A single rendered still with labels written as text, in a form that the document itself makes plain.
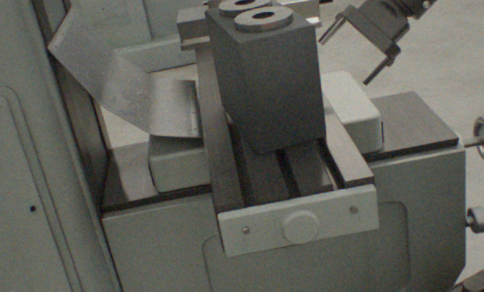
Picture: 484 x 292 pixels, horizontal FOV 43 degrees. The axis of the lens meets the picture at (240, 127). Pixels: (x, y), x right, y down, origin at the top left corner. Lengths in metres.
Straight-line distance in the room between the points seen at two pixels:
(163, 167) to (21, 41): 0.37
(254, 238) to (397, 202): 0.60
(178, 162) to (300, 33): 0.47
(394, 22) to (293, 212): 0.39
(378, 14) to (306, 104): 0.22
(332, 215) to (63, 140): 0.58
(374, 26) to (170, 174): 0.52
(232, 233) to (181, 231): 0.49
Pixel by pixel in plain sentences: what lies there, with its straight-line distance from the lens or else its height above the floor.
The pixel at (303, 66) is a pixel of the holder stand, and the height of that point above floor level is 1.08.
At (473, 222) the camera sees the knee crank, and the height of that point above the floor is 0.54.
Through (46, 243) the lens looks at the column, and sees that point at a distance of 1.31.
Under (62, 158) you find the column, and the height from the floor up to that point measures 0.90.
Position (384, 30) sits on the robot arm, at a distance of 1.08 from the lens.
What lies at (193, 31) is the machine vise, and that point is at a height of 0.99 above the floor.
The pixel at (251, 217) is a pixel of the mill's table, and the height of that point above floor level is 0.93.
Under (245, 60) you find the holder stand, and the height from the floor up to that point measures 1.11.
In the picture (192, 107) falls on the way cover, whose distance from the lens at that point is 1.36.
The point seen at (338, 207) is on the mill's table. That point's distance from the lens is 0.87.
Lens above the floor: 1.41
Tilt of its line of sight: 26 degrees down
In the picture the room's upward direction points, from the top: 10 degrees counter-clockwise
